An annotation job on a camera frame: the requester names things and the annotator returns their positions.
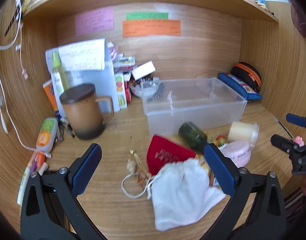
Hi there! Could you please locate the red pouch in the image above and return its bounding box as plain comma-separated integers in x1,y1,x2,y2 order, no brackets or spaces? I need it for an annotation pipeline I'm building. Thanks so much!
146,135,197,175

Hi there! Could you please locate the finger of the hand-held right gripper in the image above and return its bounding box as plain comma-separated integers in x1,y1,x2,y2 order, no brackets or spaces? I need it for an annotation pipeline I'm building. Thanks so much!
286,113,306,130
270,134,300,155

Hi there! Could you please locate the dark green bottle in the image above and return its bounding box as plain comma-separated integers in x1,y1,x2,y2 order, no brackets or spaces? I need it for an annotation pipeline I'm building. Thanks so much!
178,122,210,154

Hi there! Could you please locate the clear plastic storage box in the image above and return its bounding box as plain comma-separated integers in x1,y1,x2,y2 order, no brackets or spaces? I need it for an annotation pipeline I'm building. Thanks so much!
141,77,248,137

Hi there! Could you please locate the black orange zip case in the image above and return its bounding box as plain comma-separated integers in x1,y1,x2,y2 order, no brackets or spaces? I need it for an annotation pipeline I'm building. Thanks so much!
230,62,262,93

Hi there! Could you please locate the cream jar with clear lid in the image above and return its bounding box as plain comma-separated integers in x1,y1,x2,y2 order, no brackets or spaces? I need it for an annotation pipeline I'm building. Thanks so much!
227,121,260,153

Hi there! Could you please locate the green spray bottle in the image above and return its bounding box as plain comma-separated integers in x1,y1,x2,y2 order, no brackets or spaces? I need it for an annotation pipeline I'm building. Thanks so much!
51,51,70,93

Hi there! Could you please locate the green paper note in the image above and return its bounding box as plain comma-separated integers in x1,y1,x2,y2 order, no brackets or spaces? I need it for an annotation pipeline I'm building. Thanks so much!
126,12,169,20

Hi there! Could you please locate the pink tipped cable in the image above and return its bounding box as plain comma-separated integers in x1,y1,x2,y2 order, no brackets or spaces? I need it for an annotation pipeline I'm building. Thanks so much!
17,17,29,80

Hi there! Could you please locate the blue pencil case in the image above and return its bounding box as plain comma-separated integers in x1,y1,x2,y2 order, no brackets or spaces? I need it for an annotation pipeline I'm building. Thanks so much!
218,73,263,102

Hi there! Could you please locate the white green pen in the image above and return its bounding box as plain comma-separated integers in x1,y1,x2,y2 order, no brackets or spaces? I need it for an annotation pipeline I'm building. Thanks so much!
17,166,31,205

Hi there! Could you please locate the brown mug with lid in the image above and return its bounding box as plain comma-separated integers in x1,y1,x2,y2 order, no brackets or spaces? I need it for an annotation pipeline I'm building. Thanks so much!
59,84,115,140

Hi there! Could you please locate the stack of books and boxes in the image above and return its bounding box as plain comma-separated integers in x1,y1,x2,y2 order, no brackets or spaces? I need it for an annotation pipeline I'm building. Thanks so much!
107,42,136,74

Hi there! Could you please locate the white cardboard box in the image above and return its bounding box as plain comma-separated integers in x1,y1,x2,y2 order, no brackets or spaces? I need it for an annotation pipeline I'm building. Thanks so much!
131,61,156,80

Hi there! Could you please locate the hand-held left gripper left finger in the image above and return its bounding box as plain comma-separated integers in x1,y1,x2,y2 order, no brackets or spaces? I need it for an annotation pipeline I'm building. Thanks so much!
20,143,103,240

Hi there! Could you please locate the orange marker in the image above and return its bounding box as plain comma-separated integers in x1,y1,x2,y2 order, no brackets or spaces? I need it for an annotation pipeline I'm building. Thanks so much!
35,152,46,171

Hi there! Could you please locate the purple marker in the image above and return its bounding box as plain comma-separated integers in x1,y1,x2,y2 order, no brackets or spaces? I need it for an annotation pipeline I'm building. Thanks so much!
29,154,38,174

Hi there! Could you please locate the orange paper note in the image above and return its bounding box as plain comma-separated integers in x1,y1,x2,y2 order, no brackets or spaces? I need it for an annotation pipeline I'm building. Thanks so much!
122,19,181,38

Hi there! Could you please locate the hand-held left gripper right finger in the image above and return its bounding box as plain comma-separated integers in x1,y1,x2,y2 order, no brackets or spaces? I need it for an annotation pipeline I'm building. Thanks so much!
204,143,287,240

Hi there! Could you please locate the dark maroon object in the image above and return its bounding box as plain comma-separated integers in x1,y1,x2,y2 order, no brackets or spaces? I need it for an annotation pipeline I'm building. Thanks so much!
290,0,306,39

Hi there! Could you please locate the pink paper note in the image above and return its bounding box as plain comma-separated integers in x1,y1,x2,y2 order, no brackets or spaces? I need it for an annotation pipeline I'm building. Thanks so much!
75,8,115,37

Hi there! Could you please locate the fruit print box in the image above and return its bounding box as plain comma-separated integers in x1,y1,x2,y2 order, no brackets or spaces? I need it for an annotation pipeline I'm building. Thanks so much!
115,73,128,110

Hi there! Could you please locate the white paper sheet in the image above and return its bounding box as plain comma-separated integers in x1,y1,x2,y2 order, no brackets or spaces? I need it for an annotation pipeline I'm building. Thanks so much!
45,39,106,72

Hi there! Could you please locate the glass bowl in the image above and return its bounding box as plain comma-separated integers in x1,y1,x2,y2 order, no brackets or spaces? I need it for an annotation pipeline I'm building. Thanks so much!
129,79,161,99

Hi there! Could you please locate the white charging cable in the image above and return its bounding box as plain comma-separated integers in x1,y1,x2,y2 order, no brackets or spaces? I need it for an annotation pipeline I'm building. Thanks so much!
0,52,41,153
0,0,24,51

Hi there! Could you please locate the bunch of keys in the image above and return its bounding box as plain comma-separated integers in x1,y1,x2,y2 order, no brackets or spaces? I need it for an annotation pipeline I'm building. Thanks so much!
57,120,76,143

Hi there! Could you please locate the striped cloth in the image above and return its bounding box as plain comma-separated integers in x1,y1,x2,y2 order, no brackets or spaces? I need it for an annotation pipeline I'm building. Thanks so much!
283,187,306,225

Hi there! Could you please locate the small seashell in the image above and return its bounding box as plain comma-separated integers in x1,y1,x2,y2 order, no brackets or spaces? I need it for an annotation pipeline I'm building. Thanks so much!
127,150,152,180

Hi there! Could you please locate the white drawstring bag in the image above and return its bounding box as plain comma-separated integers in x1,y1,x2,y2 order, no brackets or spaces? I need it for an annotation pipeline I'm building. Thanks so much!
122,159,226,232

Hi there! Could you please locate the orange green glue tube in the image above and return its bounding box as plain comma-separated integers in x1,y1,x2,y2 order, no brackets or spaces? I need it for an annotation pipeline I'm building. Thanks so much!
35,117,59,153

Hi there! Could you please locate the pink round jar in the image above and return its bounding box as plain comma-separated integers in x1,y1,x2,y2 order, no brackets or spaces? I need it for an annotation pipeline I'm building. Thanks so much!
222,141,251,167

